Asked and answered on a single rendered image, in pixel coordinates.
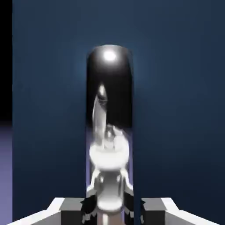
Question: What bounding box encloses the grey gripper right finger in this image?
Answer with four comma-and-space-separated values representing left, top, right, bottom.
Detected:
140, 197, 221, 225

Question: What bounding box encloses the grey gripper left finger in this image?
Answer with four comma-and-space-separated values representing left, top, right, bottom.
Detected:
5, 197, 87, 225

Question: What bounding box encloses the shiny dark curved metal handle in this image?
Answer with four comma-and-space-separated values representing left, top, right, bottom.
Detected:
85, 44, 134, 225

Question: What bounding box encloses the dark blue cabinet door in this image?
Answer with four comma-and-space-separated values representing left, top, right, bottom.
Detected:
11, 0, 225, 225

